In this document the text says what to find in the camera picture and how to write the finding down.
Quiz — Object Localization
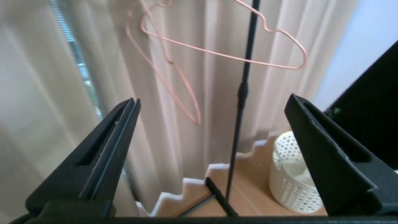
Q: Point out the black clothes rack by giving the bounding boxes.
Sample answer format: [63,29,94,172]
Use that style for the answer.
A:
[178,0,261,218]

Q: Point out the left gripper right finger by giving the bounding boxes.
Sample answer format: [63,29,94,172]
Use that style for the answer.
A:
[284,93,398,217]

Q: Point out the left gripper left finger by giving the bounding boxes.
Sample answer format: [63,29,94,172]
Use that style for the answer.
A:
[25,98,142,218]

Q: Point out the white laundry basket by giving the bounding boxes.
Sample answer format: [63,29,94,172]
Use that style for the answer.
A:
[269,130,324,215]

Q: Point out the pink clothes hanger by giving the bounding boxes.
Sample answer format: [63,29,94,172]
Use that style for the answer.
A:
[125,0,202,126]
[139,0,308,71]

